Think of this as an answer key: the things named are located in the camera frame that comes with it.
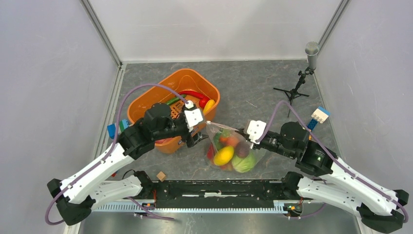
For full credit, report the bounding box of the orange carrot green top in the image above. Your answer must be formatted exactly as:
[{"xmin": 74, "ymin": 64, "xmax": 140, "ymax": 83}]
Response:
[{"xmin": 219, "ymin": 129, "xmax": 240, "ymax": 147}]

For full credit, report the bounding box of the dark purple plum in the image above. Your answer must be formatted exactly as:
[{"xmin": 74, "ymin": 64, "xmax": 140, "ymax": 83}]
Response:
[{"xmin": 235, "ymin": 142, "xmax": 250, "ymax": 158}]

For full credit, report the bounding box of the yellow mango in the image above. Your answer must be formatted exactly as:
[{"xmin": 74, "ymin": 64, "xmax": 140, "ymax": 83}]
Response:
[{"xmin": 213, "ymin": 146, "xmax": 235, "ymax": 166}]

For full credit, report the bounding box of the clear zip top bag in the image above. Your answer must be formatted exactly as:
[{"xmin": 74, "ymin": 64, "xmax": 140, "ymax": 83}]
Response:
[{"xmin": 206, "ymin": 121, "xmax": 266, "ymax": 173}]

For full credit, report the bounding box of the green round fruit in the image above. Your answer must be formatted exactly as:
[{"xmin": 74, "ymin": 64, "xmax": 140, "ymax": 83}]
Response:
[{"xmin": 231, "ymin": 151, "xmax": 257, "ymax": 173}]

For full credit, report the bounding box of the orange plastic tub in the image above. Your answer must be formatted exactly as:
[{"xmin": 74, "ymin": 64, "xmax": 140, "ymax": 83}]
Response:
[{"xmin": 127, "ymin": 69, "xmax": 221, "ymax": 154}]

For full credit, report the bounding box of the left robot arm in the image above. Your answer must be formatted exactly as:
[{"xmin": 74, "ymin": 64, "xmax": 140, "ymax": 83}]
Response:
[{"xmin": 47, "ymin": 103, "xmax": 205, "ymax": 226}]

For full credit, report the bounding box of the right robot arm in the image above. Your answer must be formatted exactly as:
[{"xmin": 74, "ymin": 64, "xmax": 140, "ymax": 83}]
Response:
[{"xmin": 242, "ymin": 120, "xmax": 409, "ymax": 234}]

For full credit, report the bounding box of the green cucumber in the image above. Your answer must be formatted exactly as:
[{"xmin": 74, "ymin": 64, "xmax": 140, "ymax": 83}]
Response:
[{"xmin": 165, "ymin": 96, "xmax": 182, "ymax": 105}]

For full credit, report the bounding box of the yellow chili pepper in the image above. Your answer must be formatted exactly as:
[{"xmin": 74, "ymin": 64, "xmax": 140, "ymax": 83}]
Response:
[{"xmin": 203, "ymin": 99, "xmax": 216, "ymax": 114}]

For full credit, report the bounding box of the red chili pepper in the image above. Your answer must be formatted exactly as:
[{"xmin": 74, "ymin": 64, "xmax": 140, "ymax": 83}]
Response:
[{"xmin": 179, "ymin": 90, "xmax": 207, "ymax": 100}]

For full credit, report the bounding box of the orange yellow toy block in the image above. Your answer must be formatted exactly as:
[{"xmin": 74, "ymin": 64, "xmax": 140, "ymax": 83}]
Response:
[{"xmin": 307, "ymin": 119, "xmax": 318, "ymax": 131}]

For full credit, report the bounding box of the small wooden cube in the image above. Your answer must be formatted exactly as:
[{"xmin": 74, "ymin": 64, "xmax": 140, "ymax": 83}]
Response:
[{"xmin": 156, "ymin": 171, "xmax": 167, "ymax": 182}]

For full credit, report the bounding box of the blue green white block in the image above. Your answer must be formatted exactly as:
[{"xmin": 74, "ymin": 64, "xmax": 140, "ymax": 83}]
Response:
[{"xmin": 107, "ymin": 118, "xmax": 131, "ymax": 139}]

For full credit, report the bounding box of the white blue toy block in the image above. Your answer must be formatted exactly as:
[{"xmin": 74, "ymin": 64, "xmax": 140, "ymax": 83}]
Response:
[{"xmin": 311, "ymin": 106, "xmax": 330, "ymax": 124}]

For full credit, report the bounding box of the microphone on tripod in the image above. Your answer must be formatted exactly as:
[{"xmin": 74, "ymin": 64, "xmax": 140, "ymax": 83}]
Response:
[{"xmin": 273, "ymin": 41, "xmax": 320, "ymax": 105}]

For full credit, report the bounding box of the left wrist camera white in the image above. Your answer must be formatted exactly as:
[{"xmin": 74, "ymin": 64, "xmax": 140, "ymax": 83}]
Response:
[{"xmin": 183, "ymin": 100, "xmax": 205, "ymax": 132}]

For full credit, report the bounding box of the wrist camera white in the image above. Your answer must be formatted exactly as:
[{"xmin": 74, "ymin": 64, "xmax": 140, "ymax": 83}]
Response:
[
  {"xmin": 183, "ymin": 100, "xmax": 205, "ymax": 132},
  {"xmin": 244, "ymin": 120, "xmax": 267, "ymax": 134}
]

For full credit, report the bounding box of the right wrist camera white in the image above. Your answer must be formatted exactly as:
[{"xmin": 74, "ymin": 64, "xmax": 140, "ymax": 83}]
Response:
[{"xmin": 244, "ymin": 120, "xmax": 267, "ymax": 134}]

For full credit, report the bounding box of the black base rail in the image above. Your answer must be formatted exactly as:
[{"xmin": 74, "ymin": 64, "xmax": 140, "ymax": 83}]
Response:
[{"xmin": 134, "ymin": 179, "xmax": 300, "ymax": 209}]

